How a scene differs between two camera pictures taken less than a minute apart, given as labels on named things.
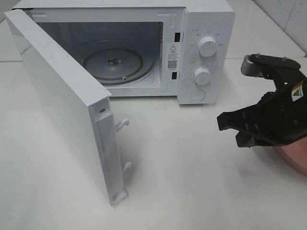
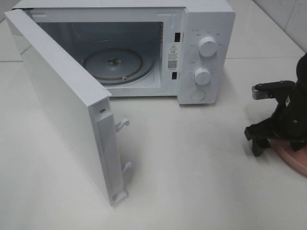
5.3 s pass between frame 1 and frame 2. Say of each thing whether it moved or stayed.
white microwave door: stayed
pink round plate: stayed
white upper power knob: stayed
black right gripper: moved
